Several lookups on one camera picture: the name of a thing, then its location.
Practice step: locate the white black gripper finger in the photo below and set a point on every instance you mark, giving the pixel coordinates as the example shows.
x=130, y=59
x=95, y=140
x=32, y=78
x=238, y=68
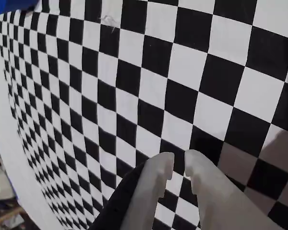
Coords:
x=146, y=191

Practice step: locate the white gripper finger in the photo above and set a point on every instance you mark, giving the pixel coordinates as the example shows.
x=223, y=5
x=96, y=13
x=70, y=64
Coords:
x=218, y=198

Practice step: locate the black white checkered mat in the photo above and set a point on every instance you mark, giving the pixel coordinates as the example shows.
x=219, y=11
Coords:
x=158, y=72

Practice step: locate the blue round box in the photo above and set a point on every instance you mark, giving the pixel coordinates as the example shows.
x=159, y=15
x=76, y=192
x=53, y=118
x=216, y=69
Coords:
x=12, y=6

